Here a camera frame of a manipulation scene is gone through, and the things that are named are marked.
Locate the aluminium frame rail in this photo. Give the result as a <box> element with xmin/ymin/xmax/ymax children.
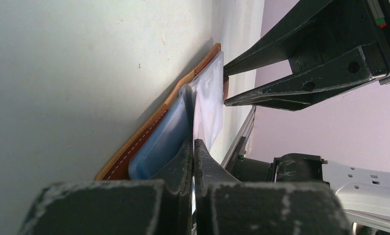
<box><xmin>220</xmin><ymin>106</ymin><xmax>256</xmax><ymax>168</ymax></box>

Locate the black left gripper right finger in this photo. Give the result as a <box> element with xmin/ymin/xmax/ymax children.
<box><xmin>194</xmin><ymin>139</ymin><xmax>351</xmax><ymax>235</ymax></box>

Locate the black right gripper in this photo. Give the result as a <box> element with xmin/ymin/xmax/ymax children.
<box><xmin>224</xmin><ymin>0</ymin><xmax>390</xmax><ymax>111</ymax></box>

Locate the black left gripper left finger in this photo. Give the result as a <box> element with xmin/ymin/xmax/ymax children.
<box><xmin>19</xmin><ymin>140</ymin><xmax>193</xmax><ymax>235</ymax></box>

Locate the brown leather card holder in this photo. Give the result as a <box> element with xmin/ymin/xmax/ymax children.
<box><xmin>95</xmin><ymin>43</ymin><xmax>221</xmax><ymax>180</ymax></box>

